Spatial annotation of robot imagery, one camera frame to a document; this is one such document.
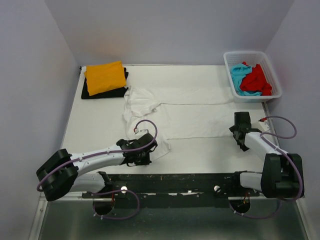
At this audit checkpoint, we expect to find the white t shirt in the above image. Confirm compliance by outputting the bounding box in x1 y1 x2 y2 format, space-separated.
123 86 236 161

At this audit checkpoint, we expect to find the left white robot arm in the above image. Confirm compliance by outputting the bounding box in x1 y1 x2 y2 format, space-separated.
36 133 158 202

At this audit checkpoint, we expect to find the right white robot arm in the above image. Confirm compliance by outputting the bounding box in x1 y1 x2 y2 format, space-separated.
229 112 305 201

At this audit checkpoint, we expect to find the left white knob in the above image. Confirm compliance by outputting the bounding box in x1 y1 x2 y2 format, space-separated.
120 186 128 194

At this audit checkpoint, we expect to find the white knob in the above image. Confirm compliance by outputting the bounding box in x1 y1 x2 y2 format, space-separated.
120 186 128 194
213 185 221 193

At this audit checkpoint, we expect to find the red t shirt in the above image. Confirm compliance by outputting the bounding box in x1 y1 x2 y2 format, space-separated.
239 64 272 96

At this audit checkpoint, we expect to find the white plastic basket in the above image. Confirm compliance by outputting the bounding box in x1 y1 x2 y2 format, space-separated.
223 50 282 103

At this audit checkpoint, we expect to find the cyan t shirt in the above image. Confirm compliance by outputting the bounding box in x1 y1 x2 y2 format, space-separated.
230 62 262 97

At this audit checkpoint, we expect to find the right white knob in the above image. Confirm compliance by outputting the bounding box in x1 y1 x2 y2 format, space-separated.
213 185 221 193

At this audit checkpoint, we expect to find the folded black t shirt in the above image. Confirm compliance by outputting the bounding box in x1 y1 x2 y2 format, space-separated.
81 77 128 100

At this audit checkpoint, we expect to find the folded orange t shirt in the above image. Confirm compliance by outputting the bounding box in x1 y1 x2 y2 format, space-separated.
84 61 126 96

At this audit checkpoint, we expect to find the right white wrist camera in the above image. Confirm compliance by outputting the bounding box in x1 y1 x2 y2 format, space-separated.
252 118 271 132

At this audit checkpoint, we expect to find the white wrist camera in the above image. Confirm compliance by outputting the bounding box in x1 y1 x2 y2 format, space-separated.
252 118 271 132
133 128 149 138

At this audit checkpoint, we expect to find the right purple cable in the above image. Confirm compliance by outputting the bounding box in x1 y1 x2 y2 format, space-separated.
228 115 305 219

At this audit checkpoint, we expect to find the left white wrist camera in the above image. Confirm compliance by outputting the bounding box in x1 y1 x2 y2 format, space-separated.
133 128 149 138

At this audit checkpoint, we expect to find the black base frame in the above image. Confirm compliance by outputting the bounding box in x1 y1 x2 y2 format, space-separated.
49 171 292 210

